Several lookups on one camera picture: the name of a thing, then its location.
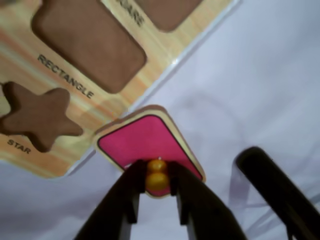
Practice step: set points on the wooden shape puzzle board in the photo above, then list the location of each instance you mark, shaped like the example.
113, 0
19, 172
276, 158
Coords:
157, 67

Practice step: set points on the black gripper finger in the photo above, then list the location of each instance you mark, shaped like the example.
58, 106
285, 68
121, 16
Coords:
117, 200
207, 212

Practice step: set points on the pink rectangle piece yellow pin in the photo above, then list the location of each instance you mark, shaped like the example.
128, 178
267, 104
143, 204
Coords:
140, 140

